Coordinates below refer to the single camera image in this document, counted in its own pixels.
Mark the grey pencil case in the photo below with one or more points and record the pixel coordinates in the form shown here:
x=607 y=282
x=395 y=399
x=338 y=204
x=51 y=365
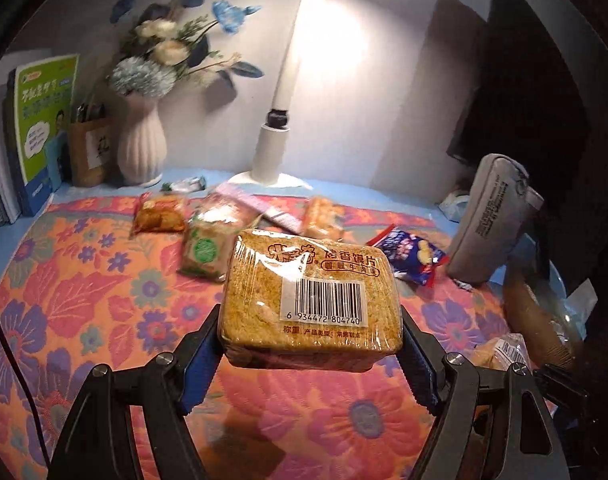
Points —
x=488 y=220

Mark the green cover book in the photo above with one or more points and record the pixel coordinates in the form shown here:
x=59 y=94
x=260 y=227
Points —
x=41 y=125

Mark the clear golden pastry packet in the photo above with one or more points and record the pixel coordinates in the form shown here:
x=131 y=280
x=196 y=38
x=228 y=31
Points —
x=324 y=217

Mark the white desk lamp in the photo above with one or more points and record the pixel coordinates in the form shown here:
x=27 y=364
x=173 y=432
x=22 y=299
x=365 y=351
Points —
x=284 y=85

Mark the orange snack packet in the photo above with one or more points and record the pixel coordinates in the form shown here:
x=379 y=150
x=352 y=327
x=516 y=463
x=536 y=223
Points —
x=159 y=215

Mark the clear bread packet white label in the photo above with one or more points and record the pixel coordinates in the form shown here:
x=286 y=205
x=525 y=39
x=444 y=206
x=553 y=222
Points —
x=506 y=352

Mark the brown rice cracker packet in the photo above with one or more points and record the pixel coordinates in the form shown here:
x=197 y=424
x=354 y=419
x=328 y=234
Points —
x=309 y=270

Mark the small patterned wrapper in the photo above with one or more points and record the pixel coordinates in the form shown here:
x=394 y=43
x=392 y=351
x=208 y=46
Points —
x=464 y=285

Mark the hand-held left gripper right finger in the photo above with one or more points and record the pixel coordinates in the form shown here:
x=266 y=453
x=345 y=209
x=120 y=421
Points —
x=419 y=365

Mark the white ribbed vase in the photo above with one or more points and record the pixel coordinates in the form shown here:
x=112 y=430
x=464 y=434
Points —
x=141 y=145

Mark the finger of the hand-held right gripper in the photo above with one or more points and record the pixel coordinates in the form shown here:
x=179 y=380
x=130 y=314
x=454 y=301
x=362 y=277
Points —
x=563 y=390

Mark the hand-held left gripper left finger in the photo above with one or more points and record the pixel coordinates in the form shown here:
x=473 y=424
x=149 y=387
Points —
x=200 y=364

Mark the green label bread packet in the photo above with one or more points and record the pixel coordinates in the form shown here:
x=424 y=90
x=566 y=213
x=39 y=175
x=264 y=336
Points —
x=206 y=247

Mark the white tape roll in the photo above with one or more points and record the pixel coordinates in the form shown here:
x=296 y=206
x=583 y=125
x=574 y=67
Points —
x=456 y=205

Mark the blue snack packet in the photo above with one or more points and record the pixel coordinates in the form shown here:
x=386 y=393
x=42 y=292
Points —
x=413 y=255

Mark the pink sachet strip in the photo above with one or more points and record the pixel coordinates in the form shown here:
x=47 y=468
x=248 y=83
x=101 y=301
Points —
x=279 y=215

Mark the dark monitor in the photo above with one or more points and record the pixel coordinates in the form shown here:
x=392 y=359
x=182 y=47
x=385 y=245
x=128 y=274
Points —
x=528 y=85

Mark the blue and white artificial flowers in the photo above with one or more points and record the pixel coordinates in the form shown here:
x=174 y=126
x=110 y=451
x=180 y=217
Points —
x=144 y=77

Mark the floral woven mat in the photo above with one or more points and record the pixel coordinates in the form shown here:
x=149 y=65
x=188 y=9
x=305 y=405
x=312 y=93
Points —
x=109 y=310

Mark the green and white wrapper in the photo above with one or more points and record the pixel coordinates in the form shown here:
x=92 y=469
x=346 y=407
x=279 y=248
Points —
x=184 y=185

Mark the brown paper pen holder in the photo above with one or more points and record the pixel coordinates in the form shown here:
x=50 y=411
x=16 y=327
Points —
x=91 y=150

